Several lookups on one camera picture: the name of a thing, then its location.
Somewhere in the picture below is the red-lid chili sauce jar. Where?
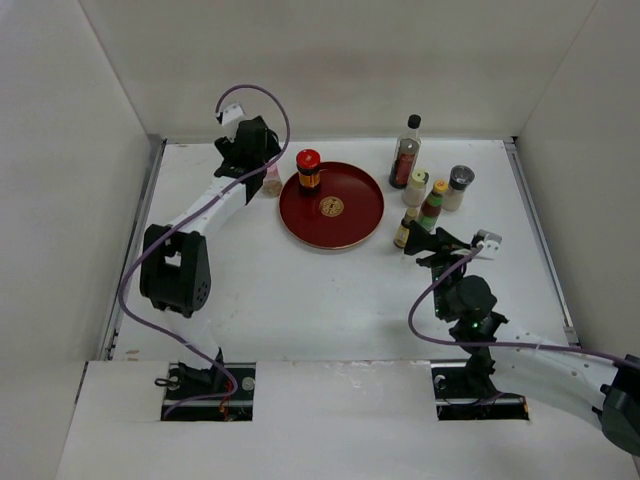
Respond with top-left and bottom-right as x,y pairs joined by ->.
296,149 -> 321,195

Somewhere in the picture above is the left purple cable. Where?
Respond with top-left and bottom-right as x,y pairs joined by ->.
119,84 -> 292,420

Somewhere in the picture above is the white bottle cream cap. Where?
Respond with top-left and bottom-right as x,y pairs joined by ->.
402,168 -> 429,208

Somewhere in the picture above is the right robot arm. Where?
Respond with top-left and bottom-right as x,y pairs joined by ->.
404,221 -> 639,456

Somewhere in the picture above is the round red lacquer tray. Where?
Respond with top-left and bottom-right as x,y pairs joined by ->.
278,162 -> 385,250

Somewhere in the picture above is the chili sauce bottle yellow cap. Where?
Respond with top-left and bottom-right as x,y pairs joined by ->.
417,180 -> 448,231

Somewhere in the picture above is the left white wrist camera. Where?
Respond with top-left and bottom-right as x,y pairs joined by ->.
216,102 -> 247,128

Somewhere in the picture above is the small oil bottle cork cap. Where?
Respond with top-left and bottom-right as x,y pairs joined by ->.
393,207 -> 418,249

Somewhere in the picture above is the black-top glass grinder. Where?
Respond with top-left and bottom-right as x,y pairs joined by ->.
442,165 -> 475,212

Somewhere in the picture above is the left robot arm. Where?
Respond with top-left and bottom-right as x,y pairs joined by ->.
139,112 -> 282,399

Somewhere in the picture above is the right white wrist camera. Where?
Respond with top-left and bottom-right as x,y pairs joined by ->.
472,230 -> 503,260

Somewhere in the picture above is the pink-cap spice jar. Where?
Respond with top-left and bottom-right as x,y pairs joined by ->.
262,164 -> 283,198

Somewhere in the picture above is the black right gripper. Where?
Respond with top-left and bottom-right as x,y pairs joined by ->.
404,219 -> 475,319

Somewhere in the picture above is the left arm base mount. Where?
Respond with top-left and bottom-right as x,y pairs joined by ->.
154,362 -> 257,422

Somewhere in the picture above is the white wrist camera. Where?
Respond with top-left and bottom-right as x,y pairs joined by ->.
472,230 -> 503,260
216,102 -> 247,128

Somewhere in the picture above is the tall soy sauce bottle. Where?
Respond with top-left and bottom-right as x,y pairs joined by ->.
389,114 -> 422,189

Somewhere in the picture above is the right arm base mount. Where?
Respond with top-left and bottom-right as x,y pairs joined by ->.
430,361 -> 530,421

